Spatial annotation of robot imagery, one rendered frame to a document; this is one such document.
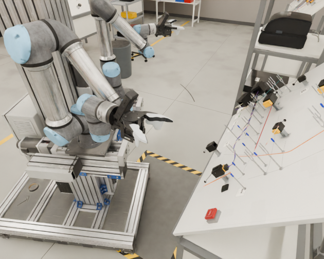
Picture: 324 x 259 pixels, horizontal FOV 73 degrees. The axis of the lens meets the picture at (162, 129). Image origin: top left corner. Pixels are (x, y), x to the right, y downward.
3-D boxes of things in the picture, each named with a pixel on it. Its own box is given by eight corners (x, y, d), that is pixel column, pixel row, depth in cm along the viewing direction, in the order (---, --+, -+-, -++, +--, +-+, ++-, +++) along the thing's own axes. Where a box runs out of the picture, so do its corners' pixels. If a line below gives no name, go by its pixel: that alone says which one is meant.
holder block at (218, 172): (217, 173, 117) (212, 167, 117) (226, 169, 114) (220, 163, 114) (216, 178, 114) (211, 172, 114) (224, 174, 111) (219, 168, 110)
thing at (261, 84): (275, 89, 164) (263, 75, 163) (271, 100, 153) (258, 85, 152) (268, 94, 169) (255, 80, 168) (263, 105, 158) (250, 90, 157)
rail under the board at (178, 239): (170, 238, 119) (171, 233, 114) (230, 121, 198) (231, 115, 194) (179, 243, 117) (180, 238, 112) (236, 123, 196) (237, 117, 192)
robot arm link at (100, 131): (120, 131, 94) (116, 110, 87) (101, 146, 87) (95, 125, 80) (106, 125, 97) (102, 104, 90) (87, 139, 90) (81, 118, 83)
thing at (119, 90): (102, 99, 159) (99, 87, 152) (108, 89, 170) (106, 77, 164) (122, 100, 157) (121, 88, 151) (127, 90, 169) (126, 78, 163)
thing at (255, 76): (240, 91, 188) (243, 84, 183) (249, 75, 211) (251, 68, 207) (282, 101, 175) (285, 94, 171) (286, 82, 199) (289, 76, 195)
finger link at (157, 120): (171, 128, 79) (144, 127, 78) (172, 113, 75) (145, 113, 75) (171, 133, 76) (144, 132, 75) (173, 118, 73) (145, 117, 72)
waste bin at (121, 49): (111, 81, 426) (106, 49, 386) (110, 71, 461) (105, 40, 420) (135, 78, 435) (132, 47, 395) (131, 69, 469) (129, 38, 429)
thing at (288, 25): (256, 43, 162) (264, 15, 150) (261, 35, 178) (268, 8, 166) (302, 50, 152) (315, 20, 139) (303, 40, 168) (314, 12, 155)
